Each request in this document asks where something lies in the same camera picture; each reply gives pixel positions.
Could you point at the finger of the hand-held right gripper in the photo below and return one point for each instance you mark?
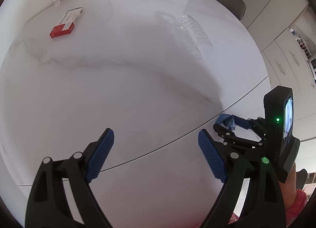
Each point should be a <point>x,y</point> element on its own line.
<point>244,122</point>
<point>242,144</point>

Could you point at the white drawer cabinet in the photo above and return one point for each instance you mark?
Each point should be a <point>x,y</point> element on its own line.
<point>288,70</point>

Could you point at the blue wrapper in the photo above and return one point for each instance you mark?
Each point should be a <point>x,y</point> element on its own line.
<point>228,120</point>

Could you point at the dark chair back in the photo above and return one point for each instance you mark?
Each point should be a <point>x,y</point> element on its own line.
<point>301,178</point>

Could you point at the clear crushed plastic bottle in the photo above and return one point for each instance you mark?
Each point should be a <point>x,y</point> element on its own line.
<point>190,33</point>

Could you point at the red and white box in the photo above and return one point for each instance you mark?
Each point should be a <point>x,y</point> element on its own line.
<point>65,24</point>

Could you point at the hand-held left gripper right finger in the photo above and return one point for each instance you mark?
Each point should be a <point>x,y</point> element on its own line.
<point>212,156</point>

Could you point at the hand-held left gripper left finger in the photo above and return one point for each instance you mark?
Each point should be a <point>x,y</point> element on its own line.
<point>101,154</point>

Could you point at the person's right forearm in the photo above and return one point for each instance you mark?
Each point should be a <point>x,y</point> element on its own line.
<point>290,188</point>

